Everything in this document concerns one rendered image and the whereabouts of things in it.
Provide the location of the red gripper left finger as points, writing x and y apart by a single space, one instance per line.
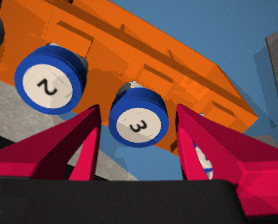
45 154

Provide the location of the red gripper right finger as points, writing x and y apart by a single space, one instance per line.
249 164

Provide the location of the blue flat mat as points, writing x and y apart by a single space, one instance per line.
230 33

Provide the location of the orange tube rack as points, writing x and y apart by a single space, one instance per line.
115 58

